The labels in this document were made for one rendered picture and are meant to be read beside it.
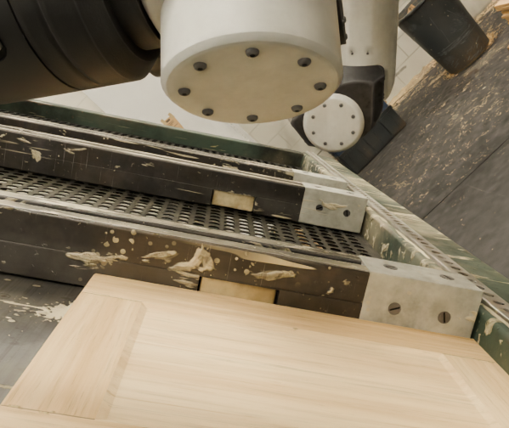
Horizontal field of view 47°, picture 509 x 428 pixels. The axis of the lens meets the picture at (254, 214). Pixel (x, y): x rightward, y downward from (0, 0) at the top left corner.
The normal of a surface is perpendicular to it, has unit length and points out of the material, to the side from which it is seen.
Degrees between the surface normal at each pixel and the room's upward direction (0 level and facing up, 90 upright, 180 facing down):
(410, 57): 90
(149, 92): 90
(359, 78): 61
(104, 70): 129
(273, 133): 90
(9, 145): 90
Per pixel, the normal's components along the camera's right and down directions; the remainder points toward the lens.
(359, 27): -0.19, 0.44
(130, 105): 0.01, 0.24
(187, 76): 0.04, 0.96
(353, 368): 0.19, -0.96
